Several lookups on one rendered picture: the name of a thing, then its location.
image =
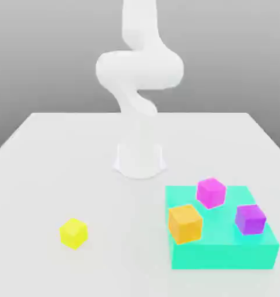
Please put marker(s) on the small orange cube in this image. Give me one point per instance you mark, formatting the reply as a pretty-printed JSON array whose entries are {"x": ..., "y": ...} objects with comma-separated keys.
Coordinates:
[{"x": 185, "y": 225}]

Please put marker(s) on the small purple cube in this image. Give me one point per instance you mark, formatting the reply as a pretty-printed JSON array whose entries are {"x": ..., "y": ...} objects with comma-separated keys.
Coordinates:
[{"x": 250, "y": 220}]

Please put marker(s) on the small pink cube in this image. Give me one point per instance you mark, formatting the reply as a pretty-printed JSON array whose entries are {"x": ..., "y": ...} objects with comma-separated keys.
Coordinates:
[{"x": 211, "y": 193}]

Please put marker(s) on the small yellow cube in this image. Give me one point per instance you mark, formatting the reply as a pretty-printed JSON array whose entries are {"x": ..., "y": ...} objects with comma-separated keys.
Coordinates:
[{"x": 73, "y": 233}]

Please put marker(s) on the large turquoise box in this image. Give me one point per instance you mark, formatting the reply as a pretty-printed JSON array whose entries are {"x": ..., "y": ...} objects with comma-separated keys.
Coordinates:
[{"x": 223, "y": 253}]

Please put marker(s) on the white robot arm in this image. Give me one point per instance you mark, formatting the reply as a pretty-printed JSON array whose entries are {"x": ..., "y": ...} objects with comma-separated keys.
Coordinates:
[{"x": 139, "y": 69}]

